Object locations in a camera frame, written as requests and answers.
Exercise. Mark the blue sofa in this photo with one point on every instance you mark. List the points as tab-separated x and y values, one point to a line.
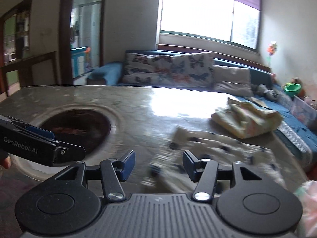
300	139

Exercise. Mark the clear plastic storage box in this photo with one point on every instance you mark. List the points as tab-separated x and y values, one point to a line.
304	113

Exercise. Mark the dark wooden shelf unit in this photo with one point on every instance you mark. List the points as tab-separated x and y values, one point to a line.
16	32

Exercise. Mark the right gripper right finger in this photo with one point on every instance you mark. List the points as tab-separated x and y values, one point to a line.
203	173

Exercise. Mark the colourful pinwheel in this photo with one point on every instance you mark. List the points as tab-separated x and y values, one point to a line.
272	49

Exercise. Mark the green plastic bowl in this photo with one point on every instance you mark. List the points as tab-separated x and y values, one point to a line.
292	89

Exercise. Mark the beige cushion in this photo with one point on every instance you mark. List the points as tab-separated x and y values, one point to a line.
232	80

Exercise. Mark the dark wooden side table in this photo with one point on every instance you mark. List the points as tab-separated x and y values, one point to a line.
24	68

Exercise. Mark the white dotted garment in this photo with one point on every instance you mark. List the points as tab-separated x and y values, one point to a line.
167	174

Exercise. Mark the butterfly print cushion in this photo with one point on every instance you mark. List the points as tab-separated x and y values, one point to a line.
179	71

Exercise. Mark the round black induction cooktop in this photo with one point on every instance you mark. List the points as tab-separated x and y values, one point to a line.
82	127

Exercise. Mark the yellow folded cloth bag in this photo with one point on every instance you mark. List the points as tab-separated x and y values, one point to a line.
244	120

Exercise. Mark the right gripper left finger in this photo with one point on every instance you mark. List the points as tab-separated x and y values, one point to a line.
113	173

